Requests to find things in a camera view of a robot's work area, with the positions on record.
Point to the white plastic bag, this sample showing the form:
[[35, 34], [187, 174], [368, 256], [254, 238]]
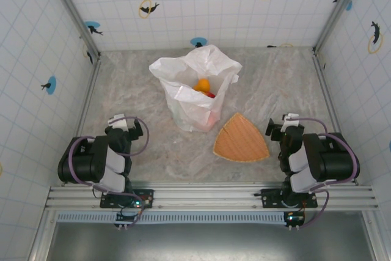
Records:
[[189, 111]]

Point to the bright red apple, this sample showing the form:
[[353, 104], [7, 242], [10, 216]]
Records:
[[210, 94]]

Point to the yellow pear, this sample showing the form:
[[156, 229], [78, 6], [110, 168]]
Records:
[[202, 85]]

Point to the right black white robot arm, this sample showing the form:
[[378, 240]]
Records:
[[330, 160]]

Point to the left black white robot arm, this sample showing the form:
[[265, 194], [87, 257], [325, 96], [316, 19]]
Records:
[[85, 160]]

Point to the woven triangular bamboo basket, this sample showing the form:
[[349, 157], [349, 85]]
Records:
[[241, 141]]

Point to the left small circuit board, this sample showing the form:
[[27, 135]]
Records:
[[125, 217]]

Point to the small circuit board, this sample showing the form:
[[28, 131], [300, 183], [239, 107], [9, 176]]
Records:
[[294, 219], [125, 217]]

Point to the right small circuit board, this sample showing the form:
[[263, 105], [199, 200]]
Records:
[[294, 219]]

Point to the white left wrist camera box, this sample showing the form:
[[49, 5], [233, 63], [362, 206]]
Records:
[[119, 123]]

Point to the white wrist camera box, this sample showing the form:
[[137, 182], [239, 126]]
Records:
[[119, 123], [290, 122]]

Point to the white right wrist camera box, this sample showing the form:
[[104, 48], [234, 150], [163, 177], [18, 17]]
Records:
[[290, 122]]

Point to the left aluminium table side rail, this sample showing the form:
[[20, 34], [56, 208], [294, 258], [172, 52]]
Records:
[[88, 99]]

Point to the aluminium table side rail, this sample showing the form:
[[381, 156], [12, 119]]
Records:
[[328, 96], [88, 99]]

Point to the right aluminium table side rail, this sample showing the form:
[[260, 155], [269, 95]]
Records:
[[328, 96]]

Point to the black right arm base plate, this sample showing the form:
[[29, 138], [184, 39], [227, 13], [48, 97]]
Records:
[[270, 198]]

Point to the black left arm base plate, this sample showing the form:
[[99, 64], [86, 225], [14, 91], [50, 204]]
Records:
[[146, 198]]

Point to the aluminium mounting rail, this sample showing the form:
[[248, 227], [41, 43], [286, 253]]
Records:
[[207, 195]]

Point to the left aluminium frame post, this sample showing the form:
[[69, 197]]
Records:
[[71, 10]]

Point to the aluminium frame post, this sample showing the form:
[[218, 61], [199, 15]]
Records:
[[71, 10], [340, 7]]

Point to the right aluminium frame post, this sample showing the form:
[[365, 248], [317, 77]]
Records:
[[340, 7]]

